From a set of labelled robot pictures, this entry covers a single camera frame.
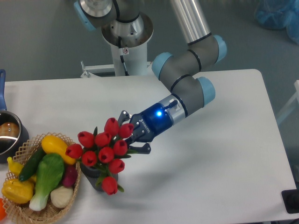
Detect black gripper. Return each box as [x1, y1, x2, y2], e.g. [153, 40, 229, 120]
[117, 104, 173, 154]

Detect red tulip bouquet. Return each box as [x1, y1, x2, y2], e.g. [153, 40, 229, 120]
[66, 118, 134, 195]

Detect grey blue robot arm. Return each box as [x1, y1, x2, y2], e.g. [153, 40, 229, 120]
[74, 0, 227, 154]

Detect dark grey ribbed vase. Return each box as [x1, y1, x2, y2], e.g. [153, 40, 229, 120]
[80, 163, 119, 192]

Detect purple red radish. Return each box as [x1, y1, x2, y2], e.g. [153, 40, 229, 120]
[62, 166, 78, 188]

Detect yellow squash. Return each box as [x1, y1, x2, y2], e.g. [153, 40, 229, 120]
[41, 135, 76, 165]

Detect green bok choy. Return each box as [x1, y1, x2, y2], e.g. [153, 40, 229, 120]
[29, 153, 64, 211]

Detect cream white garlic bulb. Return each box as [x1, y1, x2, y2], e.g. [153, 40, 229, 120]
[50, 186, 73, 208]

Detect green cucumber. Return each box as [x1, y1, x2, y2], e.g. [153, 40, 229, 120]
[18, 147, 46, 182]

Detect small yellow banana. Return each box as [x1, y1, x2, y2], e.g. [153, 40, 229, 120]
[7, 157, 36, 183]

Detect yellow corn cob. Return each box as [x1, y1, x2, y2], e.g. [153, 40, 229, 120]
[1, 179, 34, 204]

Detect woven wicker basket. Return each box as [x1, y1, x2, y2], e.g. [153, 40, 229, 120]
[2, 133, 81, 224]

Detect orange fruit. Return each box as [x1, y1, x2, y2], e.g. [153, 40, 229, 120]
[0, 198, 6, 221]

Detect black device at table edge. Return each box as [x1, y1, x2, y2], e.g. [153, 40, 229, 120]
[281, 189, 299, 214]

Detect blue plastic bag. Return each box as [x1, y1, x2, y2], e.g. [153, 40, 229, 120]
[254, 0, 299, 44]

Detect black cable on pedestal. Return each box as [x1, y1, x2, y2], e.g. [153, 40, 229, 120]
[117, 36, 129, 76]

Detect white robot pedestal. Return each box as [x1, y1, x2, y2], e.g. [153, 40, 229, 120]
[81, 12, 153, 77]

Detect dark pot with blue handle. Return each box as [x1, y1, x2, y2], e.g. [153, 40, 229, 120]
[0, 69, 29, 164]

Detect white frame at right edge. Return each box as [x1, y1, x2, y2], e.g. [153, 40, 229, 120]
[276, 80, 299, 126]

